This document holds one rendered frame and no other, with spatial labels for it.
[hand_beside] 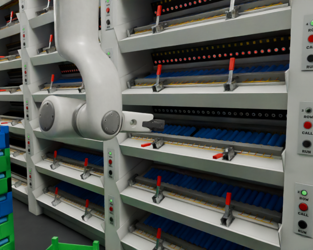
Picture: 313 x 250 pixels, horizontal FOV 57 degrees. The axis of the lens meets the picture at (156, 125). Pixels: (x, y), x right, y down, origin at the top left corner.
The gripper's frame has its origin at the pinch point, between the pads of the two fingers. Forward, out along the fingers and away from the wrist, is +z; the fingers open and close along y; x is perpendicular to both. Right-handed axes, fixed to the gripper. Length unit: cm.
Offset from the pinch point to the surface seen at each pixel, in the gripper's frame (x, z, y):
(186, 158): 9.8, 14.5, -1.8
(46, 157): 24, 22, 97
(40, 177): 35, 21, 99
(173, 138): 4.0, 17.6, 6.4
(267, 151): 4.3, 17.8, -25.3
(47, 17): -47, 7, 81
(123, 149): 10.4, 14.9, 27.2
